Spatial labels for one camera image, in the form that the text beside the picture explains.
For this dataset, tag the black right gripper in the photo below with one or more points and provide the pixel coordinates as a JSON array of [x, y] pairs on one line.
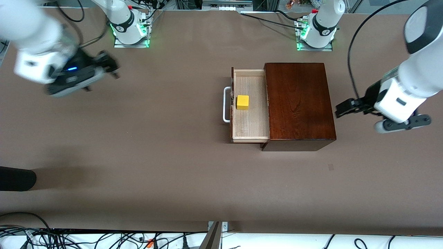
[[90, 66]]

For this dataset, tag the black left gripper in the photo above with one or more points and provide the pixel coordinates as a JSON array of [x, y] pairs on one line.
[[369, 97]]

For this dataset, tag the yellow cube block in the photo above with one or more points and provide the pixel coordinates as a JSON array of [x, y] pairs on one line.
[[242, 102]]

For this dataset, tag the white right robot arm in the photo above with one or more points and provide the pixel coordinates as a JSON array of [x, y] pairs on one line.
[[31, 31]]

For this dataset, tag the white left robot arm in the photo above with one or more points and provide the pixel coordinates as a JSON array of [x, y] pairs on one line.
[[415, 79]]

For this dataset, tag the dark brown wooden cabinet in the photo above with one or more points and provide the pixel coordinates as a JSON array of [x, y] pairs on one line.
[[301, 103]]

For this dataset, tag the white power strip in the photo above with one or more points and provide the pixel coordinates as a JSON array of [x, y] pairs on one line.
[[226, 7]]

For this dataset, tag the black cylindrical object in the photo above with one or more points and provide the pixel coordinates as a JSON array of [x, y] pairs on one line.
[[17, 178]]

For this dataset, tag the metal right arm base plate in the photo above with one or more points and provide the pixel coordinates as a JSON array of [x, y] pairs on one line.
[[119, 45]]

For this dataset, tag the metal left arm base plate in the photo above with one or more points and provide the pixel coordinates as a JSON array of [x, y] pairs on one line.
[[301, 47]]

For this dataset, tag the aluminium profile post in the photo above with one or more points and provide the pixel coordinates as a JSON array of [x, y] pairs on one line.
[[213, 238]]

